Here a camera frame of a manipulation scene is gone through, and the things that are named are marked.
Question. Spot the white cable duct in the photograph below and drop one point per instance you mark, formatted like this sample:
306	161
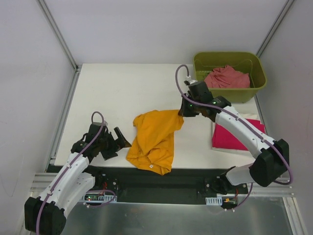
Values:
214	201
97	198

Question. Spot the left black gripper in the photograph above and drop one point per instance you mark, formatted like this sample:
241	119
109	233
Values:
112	144

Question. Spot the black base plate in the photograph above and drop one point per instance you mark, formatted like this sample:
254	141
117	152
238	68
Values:
180	186

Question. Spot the folded magenta t shirt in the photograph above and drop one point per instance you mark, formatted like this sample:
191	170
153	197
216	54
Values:
223	139

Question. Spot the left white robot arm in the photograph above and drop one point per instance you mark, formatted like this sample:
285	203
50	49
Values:
47	213

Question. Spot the pink crumpled t shirt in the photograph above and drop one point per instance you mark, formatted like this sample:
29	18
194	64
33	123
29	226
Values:
227	78

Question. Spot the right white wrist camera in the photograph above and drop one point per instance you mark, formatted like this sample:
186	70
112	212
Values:
189	81

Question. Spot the right aluminium frame post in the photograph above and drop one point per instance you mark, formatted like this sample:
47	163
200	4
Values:
273	29

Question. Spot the olive green plastic bin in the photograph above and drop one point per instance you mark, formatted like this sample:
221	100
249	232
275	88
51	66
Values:
245	62

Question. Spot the orange t shirt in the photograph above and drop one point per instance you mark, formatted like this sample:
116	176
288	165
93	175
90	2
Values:
153	146

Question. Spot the left aluminium frame post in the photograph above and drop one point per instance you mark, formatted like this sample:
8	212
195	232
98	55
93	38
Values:
56	31

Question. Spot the right white cable duct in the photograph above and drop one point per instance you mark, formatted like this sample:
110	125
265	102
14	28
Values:
214	201

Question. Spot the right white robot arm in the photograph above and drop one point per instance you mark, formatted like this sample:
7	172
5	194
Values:
271	156

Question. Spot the aluminium front rail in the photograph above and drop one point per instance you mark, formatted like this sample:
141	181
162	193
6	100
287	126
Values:
42	180

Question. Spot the left white cable duct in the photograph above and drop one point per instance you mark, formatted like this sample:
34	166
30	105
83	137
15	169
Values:
97	198

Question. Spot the aluminium frame post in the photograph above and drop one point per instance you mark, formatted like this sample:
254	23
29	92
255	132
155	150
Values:
273	29
56	31

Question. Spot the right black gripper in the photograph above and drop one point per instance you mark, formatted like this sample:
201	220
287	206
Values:
186	107

